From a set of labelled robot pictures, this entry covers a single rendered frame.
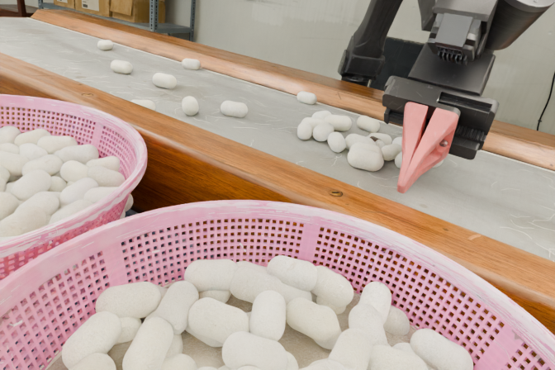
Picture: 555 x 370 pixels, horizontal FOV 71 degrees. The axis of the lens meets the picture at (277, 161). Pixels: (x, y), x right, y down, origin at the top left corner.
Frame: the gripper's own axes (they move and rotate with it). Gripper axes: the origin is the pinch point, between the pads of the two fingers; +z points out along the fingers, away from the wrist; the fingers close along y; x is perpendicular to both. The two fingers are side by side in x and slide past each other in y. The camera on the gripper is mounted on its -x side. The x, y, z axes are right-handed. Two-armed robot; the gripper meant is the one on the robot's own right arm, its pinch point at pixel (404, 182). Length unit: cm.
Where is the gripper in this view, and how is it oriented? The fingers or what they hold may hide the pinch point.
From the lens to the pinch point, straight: 37.7
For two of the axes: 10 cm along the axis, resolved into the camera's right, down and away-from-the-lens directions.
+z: -4.9, 7.9, -3.6
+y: 8.5, 3.3, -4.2
